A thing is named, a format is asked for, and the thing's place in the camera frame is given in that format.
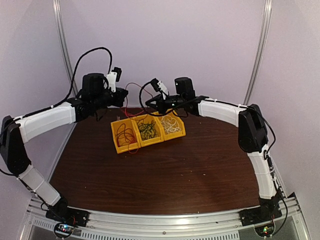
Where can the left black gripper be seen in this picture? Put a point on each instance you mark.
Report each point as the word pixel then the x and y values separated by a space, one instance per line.
pixel 121 94

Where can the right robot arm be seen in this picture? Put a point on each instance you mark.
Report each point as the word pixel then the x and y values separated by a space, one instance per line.
pixel 252 130

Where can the aluminium frame post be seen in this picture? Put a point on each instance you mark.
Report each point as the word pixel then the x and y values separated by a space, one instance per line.
pixel 62 38
pixel 263 36

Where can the yellow three-compartment bin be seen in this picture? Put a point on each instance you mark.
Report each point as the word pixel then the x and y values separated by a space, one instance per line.
pixel 133 133

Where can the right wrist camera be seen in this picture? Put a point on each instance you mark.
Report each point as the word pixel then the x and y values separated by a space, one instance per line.
pixel 159 86

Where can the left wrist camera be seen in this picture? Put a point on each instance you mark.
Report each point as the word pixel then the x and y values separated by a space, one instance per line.
pixel 112 78

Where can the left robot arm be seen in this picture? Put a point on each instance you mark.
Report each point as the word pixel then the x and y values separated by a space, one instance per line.
pixel 98 92

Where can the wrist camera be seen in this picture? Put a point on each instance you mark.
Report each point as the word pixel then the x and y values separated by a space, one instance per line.
pixel 159 86
pixel 112 78

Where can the front aluminium rail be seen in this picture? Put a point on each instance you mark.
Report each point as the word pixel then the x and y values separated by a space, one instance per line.
pixel 223 225

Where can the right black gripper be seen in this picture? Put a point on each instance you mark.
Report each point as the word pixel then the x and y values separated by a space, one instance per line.
pixel 160 105

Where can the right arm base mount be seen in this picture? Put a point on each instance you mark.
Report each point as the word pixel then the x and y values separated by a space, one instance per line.
pixel 262 219

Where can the right aluminium frame post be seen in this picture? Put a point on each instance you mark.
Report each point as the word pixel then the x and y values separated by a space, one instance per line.
pixel 263 36

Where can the left aluminium frame post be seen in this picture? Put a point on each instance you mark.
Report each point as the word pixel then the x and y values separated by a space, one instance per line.
pixel 62 38

